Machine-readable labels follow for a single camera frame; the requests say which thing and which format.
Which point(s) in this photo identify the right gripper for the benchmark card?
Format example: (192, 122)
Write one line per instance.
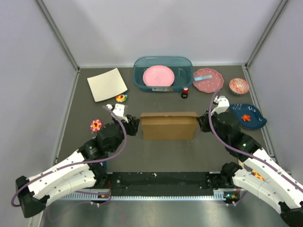
(202, 121)

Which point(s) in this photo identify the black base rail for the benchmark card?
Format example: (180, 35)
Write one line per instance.
(144, 180)

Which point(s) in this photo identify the teal plastic basin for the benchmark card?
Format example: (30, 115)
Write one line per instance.
(181, 66)

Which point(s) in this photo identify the white square plate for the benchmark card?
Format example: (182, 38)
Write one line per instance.
(107, 85)

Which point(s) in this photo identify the blue pink spoon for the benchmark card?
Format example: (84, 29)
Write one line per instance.
(200, 78)

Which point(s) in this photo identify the red orange candy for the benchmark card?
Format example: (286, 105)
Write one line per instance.
(246, 118)

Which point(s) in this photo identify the pink polka dot plate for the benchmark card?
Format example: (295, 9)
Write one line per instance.
(209, 85)

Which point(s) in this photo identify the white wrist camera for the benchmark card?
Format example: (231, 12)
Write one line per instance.
(222, 104)
(120, 110)

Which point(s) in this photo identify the brown cardboard box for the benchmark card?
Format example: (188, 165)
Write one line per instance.
(169, 125)

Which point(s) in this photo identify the red black stamp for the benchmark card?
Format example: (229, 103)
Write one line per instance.
(184, 93)

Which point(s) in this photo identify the dark blue leaf dish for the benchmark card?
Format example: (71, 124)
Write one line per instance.
(257, 119)

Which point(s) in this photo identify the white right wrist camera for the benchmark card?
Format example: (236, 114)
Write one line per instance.
(222, 104)

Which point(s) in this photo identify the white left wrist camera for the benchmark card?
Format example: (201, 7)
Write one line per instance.
(120, 110)

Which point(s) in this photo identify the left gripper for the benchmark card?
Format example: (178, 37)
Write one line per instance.
(132, 125)

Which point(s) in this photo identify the pink round plate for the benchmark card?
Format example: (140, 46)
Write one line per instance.
(158, 76)

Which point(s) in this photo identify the multicolour flower toy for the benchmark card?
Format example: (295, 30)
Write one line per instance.
(122, 98)

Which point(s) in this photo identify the red pink flower toy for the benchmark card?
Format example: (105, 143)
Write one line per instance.
(96, 125)

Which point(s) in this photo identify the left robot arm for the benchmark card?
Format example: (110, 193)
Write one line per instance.
(84, 168)

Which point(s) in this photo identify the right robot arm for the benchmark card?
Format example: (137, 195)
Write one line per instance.
(275, 186)

